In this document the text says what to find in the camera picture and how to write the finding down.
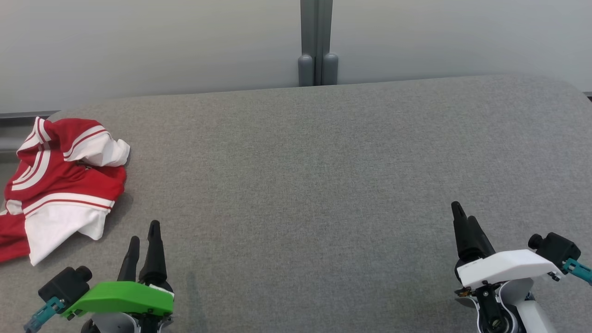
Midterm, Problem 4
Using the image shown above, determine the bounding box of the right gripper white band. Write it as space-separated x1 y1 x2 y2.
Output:
451 201 563 333

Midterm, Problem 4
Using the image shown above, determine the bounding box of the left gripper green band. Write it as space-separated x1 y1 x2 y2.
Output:
62 221 175 333

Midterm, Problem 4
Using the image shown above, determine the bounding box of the red white basketball jersey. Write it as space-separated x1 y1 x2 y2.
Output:
0 117 131 267

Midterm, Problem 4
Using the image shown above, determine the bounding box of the red shorts white trim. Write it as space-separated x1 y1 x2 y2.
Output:
0 210 31 263

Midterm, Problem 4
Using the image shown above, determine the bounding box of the teal plug camera cable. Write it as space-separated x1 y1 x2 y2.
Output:
24 297 66 333
561 258 592 284

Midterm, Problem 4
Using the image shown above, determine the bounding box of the grey wall baseboard rail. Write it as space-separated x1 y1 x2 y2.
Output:
0 111 61 155

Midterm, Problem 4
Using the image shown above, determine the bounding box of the grey partition post with sticker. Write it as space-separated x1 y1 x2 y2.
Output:
297 0 339 87

